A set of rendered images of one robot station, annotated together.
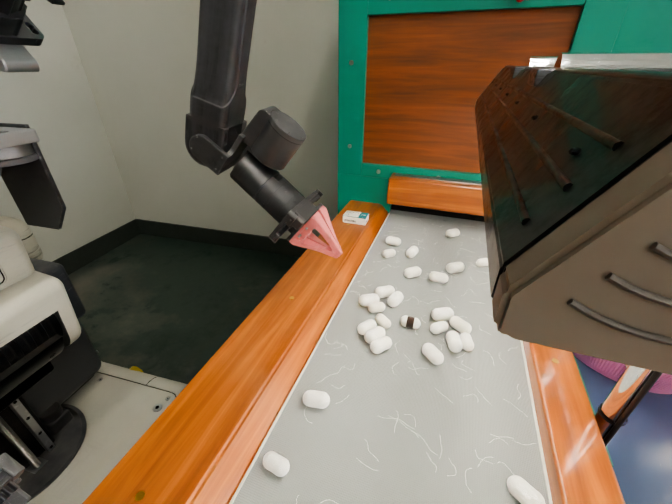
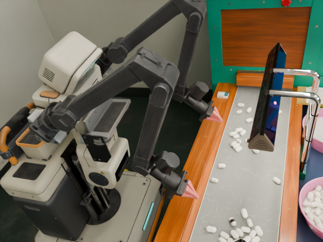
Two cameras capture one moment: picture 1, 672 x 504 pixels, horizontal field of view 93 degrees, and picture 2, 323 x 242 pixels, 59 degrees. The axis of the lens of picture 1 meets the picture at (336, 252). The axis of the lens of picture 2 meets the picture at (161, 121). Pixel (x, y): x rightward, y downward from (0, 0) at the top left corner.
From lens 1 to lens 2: 89 cm
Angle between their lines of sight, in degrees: 12
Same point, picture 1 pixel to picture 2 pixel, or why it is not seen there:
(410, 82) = (242, 33)
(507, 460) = (274, 175)
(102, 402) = (120, 184)
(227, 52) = (186, 74)
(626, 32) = not seen: outside the picture
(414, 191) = (248, 79)
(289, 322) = (207, 145)
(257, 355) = (201, 156)
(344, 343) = (226, 150)
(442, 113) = (258, 44)
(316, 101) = not seen: hidden behind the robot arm
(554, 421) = (287, 164)
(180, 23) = not seen: outside the picture
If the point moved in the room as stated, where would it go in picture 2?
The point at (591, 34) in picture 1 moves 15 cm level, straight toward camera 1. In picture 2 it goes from (316, 16) to (307, 30)
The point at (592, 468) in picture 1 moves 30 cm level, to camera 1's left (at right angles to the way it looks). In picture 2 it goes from (293, 173) to (219, 179)
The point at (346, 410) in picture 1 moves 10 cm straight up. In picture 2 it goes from (230, 167) to (229, 152)
